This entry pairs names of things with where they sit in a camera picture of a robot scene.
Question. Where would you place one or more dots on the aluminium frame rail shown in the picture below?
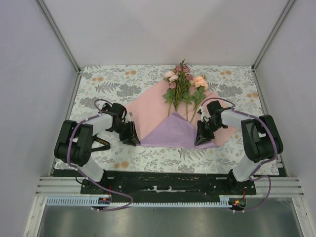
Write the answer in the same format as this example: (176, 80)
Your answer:
(282, 187)

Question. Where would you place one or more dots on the white slotted cable duct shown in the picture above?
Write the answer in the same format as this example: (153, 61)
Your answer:
(110, 202)

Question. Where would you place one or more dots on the dark pink fake flower stem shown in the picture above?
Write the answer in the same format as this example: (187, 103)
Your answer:
(183, 82)

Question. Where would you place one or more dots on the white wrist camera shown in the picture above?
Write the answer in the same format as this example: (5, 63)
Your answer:
(204, 114)
(128, 117)

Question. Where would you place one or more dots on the pale pink fake flower stem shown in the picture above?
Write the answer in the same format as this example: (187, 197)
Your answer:
(186, 93)

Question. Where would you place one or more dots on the black ribbon with gold text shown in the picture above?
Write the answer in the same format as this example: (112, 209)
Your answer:
(105, 144)

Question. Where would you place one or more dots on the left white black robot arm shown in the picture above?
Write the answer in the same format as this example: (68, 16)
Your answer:
(78, 140)

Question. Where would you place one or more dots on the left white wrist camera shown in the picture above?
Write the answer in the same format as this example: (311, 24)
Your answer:
(128, 117)

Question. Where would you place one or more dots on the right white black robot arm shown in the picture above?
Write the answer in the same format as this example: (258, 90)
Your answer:
(261, 140)

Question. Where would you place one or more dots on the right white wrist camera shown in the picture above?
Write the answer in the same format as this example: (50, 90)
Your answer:
(204, 114)

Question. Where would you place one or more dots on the floral patterned table mat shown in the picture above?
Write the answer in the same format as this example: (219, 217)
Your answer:
(124, 83)

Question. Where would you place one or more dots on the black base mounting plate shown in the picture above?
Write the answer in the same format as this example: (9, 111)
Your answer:
(151, 186)

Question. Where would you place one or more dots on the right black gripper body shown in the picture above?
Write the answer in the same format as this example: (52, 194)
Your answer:
(206, 131)

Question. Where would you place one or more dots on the cream rose fake flower stem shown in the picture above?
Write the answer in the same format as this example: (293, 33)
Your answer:
(201, 86)

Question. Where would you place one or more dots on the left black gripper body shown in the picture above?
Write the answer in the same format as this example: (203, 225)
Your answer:
(127, 132)

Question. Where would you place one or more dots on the pink peony fake flower stem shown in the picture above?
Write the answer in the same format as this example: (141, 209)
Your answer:
(171, 77)

